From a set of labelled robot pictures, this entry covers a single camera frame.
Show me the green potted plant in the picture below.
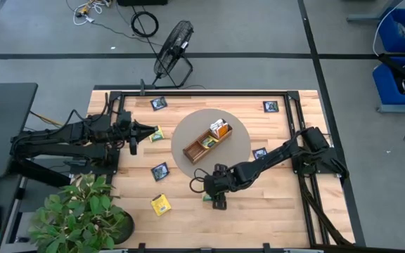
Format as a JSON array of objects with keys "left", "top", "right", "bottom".
[{"left": 28, "top": 172, "right": 126, "bottom": 253}]

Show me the black stand bar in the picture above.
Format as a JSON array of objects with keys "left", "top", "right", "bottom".
[{"left": 378, "top": 52, "right": 405, "bottom": 92}]

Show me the black equipment case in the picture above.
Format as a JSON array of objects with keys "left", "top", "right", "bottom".
[{"left": 117, "top": 0, "right": 169, "bottom": 7}]

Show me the dark blackcurrant Ahmad tea packet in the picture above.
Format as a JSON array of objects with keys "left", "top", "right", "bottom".
[
  {"left": 262, "top": 100, "right": 280, "bottom": 114},
  {"left": 149, "top": 96, "right": 169, "bottom": 112},
  {"left": 150, "top": 162, "right": 171, "bottom": 183},
  {"left": 251, "top": 147, "right": 269, "bottom": 161}
]

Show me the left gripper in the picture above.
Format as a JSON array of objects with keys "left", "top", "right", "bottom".
[{"left": 117, "top": 110, "right": 158, "bottom": 155}]

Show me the black floor fan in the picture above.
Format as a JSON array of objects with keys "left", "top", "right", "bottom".
[{"left": 152, "top": 20, "right": 195, "bottom": 89}]

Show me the yellow floor cable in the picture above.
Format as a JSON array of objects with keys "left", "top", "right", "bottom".
[{"left": 30, "top": 111, "right": 65, "bottom": 128}]

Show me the black desk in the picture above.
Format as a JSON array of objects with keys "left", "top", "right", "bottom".
[{"left": 0, "top": 82, "right": 39, "bottom": 253}]

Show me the coiled black cable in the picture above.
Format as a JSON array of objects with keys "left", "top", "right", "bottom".
[{"left": 130, "top": 10, "right": 160, "bottom": 39}]

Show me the white floor cable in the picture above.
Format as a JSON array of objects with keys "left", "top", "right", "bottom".
[{"left": 372, "top": 0, "right": 405, "bottom": 57}]

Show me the wooden tea organizer box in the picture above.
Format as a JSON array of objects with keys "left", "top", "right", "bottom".
[{"left": 182, "top": 121, "right": 234, "bottom": 165}]

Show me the round beige mat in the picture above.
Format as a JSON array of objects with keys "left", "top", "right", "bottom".
[{"left": 170, "top": 108, "right": 252, "bottom": 184}]

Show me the blue storage bin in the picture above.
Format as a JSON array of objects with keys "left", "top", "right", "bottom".
[
  {"left": 378, "top": 7, "right": 405, "bottom": 53},
  {"left": 372, "top": 56, "right": 405, "bottom": 106}
]

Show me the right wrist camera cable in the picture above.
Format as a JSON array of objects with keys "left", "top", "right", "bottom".
[{"left": 189, "top": 167, "right": 210, "bottom": 194}]

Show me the grey desk leg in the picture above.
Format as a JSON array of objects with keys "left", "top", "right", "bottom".
[{"left": 346, "top": 0, "right": 405, "bottom": 22}]

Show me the black plant pot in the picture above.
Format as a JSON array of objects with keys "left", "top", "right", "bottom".
[{"left": 112, "top": 210, "right": 136, "bottom": 246}]

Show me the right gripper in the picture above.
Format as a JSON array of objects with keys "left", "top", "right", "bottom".
[{"left": 204, "top": 164, "right": 233, "bottom": 211}]

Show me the white yellow cable bundle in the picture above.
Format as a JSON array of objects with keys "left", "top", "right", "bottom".
[{"left": 72, "top": 0, "right": 112, "bottom": 26}]

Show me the black aluminium table frame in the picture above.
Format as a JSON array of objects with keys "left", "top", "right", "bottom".
[{"left": 105, "top": 89, "right": 354, "bottom": 253}]

